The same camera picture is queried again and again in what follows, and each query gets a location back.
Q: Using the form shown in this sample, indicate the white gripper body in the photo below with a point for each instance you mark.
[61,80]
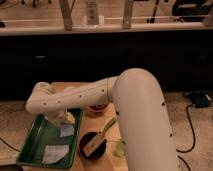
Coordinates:
[60,117]

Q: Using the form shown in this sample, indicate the light blue sponge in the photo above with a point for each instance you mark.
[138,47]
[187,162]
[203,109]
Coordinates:
[66,130]

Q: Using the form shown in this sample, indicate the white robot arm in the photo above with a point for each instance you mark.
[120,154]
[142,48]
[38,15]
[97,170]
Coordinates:
[140,109]

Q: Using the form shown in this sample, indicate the green plastic tray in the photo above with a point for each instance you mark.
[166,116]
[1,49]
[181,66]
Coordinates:
[43,133]

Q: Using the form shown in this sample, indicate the white cloth in tray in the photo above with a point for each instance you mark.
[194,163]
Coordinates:
[54,153]

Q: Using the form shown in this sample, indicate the dark brown bowl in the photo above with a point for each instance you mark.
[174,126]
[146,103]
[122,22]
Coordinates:
[98,153]

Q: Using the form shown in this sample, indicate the red small bowl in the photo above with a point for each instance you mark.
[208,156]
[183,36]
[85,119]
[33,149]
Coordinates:
[97,108]

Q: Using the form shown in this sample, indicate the green translucent cup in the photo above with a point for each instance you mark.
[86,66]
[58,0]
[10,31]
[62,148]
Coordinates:
[118,149]

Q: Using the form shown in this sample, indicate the white remote control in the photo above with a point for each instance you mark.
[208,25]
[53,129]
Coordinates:
[92,12]

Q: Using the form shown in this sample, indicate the dark power adapter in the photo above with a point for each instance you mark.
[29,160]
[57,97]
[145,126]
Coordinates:
[199,98]

